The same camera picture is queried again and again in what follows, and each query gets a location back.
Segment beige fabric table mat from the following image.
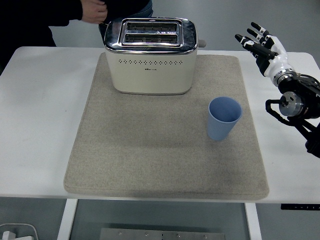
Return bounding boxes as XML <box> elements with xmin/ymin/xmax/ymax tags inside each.
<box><xmin>63</xmin><ymin>52</ymin><xmax>270</xmax><ymax>201</ymax></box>

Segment cream and chrome toaster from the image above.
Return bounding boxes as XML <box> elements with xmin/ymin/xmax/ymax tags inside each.
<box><xmin>103</xmin><ymin>16</ymin><xmax>207</xmax><ymax>96</ymax></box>

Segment white plastic box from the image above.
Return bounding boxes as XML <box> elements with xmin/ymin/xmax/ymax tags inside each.
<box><xmin>0</xmin><ymin>222</ymin><xmax>39</xmax><ymax>240</ymax></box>

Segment light blue ribbed cup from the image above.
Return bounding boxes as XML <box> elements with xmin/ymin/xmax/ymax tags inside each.
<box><xmin>207</xmin><ymin>96</ymin><xmax>243</xmax><ymax>142</ymax></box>

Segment person's hand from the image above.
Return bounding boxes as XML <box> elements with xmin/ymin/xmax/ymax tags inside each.
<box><xmin>80</xmin><ymin>0</ymin><xmax>109</xmax><ymax>25</ymax></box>

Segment white table leg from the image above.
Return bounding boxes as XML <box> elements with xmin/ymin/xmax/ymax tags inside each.
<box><xmin>244</xmin><ymin>202</ymin><xmax>263</xmax><ymax>240</ymax></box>
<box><xmin>56</xmin><ymin>199</ymin><xmax>79</xmax><ymax>240</ymax></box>

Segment person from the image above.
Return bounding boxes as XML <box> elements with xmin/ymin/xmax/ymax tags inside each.
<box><xmin>0</xmin><ymin>0</ymin><xmax>154</xmax><ymax>76</ymax></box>

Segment black table control panel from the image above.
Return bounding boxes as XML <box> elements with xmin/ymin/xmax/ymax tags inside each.
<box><xmin>280</xmin><ymin>203</ymin><xmax>320</xmax><ymax>211</ymax></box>

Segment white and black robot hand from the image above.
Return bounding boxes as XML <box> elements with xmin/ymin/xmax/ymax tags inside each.
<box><xmin>234</xmin><ymin>21</ymin><xmax>294</xmax><ymax>79</ymax></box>

